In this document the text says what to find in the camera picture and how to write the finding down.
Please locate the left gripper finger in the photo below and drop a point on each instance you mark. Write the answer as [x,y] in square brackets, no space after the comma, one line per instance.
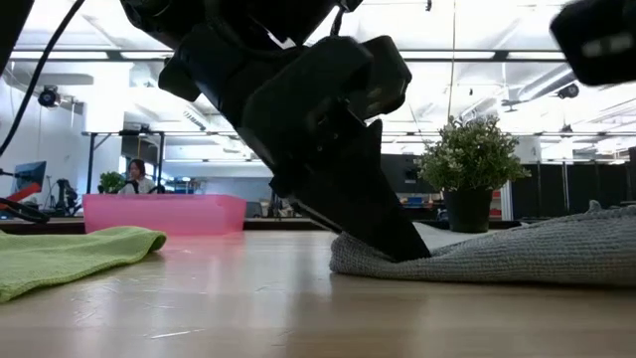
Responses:
[358,209]

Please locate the grey microfiber towel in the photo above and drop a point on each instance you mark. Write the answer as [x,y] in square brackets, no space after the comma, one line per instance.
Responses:
[522,258]

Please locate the green microfiber towel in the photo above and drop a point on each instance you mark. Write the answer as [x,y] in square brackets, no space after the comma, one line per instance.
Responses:
[59,258]

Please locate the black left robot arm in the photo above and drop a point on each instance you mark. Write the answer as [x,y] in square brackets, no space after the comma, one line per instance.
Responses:
[223,15]

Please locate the black background robot arm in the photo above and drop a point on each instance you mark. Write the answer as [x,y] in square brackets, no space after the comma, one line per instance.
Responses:
[67,196]

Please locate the pink plastic basket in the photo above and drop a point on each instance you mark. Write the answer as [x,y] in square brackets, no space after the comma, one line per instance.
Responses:
[164,214]

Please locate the black background screen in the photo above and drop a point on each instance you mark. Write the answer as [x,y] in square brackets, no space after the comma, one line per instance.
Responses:
[402,174]

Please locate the potted artificial plant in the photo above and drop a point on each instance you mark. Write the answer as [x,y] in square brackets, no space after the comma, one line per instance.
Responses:
[467,209]

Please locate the person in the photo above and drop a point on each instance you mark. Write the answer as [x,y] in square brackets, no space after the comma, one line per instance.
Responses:
[136,174]

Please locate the black partition panels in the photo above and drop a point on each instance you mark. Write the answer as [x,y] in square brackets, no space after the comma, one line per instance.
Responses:
[546,189]

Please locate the small background plant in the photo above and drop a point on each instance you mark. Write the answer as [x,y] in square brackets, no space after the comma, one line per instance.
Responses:
[111,181]

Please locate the background computer monitor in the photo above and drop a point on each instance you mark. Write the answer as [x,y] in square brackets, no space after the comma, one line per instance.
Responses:
[30,174]

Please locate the red angled bar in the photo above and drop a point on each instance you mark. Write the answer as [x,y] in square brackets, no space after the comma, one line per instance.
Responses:
[27,191]

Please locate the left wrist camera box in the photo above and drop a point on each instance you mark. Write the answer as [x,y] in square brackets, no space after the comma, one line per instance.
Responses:
[387,74]

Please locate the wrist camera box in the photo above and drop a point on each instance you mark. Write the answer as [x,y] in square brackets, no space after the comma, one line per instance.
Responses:
[387,74]
[596,45]

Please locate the white post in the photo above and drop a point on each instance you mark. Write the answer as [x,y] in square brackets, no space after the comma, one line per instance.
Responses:
[507,201]

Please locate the black metal stand frame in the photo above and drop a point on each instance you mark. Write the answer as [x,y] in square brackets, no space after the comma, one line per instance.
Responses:
[91,164]

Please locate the black dome camera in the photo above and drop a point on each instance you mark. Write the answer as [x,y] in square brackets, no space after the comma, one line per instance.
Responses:
[568,91]

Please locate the black ceiling spot camera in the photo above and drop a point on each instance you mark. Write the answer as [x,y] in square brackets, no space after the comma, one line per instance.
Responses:
[48,97]

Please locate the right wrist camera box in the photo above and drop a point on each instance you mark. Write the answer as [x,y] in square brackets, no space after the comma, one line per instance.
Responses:
[596,45]

